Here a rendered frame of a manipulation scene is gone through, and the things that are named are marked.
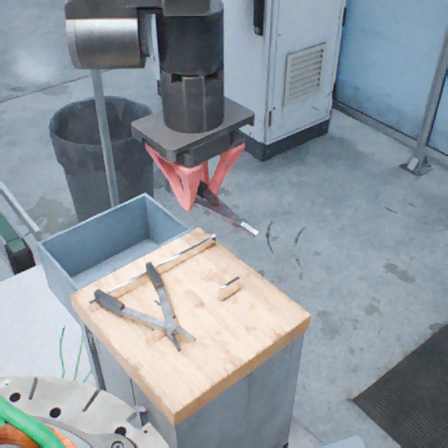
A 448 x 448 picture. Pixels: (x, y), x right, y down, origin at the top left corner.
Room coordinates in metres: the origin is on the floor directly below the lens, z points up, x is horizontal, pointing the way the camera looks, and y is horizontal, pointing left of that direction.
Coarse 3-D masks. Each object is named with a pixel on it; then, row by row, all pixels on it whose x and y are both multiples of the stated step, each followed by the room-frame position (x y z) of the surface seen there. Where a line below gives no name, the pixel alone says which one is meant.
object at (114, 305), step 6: (96, 294) 0.41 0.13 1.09; (102, 294) 0.40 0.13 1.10; (108, 294) 0.40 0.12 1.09; (96, 300) 0.41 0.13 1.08; (102, 300) 0.40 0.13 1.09; (108, 300) 0.40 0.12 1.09; (114, 300) 0.40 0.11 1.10; (108, 306) 0.40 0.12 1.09; (114, 306) 0.39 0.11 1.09; (120, 306) 0.39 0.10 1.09; (114, 312) 0.39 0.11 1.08; (120, 312) 0.39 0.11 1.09
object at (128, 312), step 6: (126, 312) 0.38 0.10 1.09; (132, 312) 0.38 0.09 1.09; (138, 312) 0.38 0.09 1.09; (132, 318) 0.38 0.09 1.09; (138, 318) 0.38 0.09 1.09; (144, 318) 0.38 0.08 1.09; (150, 318) 0.38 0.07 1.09; (156, 318) 0.38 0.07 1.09; (150, 324) 0.37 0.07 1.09; (156, 324) 0.37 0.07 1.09; (162, 324) 0.37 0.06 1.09; (162, 330) 0.36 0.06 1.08
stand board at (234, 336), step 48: (192, 240) 0.53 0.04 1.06; (96, 288) 0.44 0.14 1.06; (144, 288) 0.44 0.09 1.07; (192, 288) 0.44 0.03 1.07; (240, 288) 0.44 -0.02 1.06; (144, 336) 0.37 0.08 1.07; (240, 336) 0.37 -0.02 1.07; (288, 336) 0.38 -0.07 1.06; (144, 384) 0.32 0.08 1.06; (192, 384) 0.31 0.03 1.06
